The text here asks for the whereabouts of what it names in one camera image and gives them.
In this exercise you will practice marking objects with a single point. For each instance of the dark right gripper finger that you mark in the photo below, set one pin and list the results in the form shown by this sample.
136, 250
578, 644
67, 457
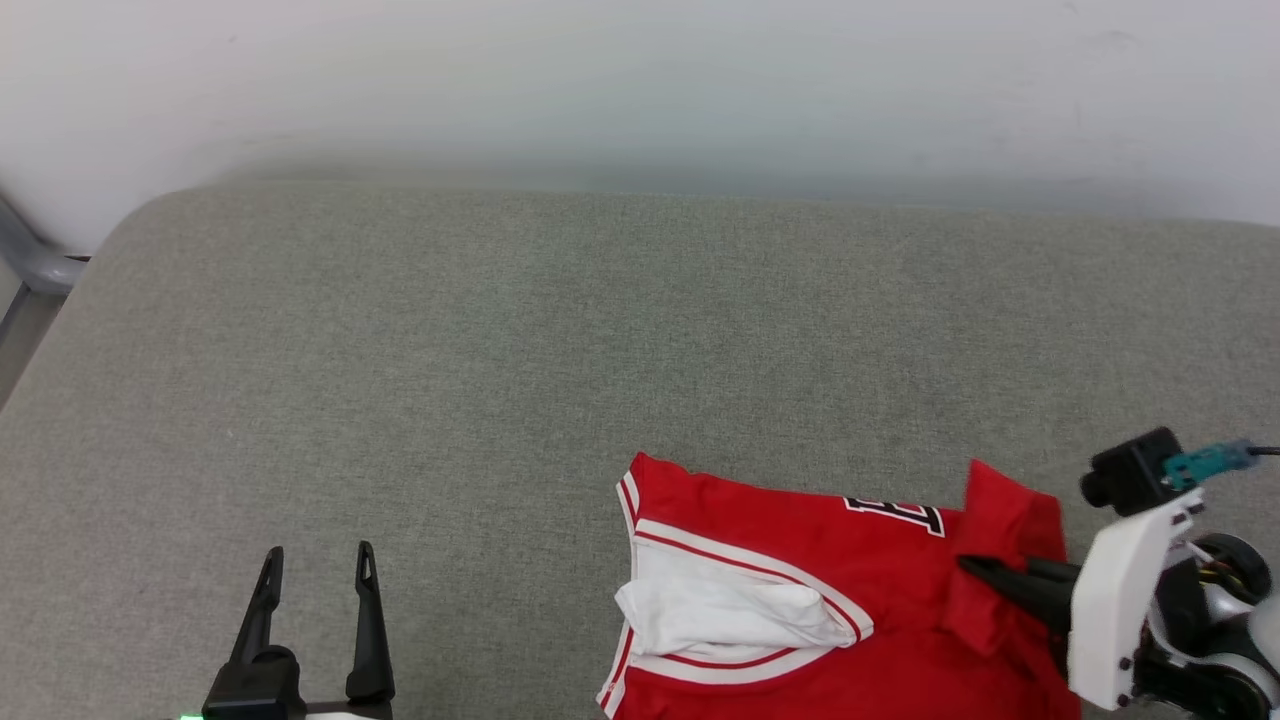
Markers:
1060, 571
1040, 598

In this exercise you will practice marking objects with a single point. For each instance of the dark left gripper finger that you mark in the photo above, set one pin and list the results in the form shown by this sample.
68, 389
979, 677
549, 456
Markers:
368, 630
262, 610

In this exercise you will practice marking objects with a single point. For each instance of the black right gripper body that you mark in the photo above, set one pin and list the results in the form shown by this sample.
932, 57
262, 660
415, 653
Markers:
1190, 620

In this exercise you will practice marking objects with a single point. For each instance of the red white basketball jersey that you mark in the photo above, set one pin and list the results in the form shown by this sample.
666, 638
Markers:
880, 590

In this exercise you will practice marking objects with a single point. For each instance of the grey fabric sofa seat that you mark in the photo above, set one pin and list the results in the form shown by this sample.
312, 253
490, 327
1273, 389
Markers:
400, 400

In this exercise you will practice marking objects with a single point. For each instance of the left camera on white bracket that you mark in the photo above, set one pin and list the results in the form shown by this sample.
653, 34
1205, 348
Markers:
250, 685

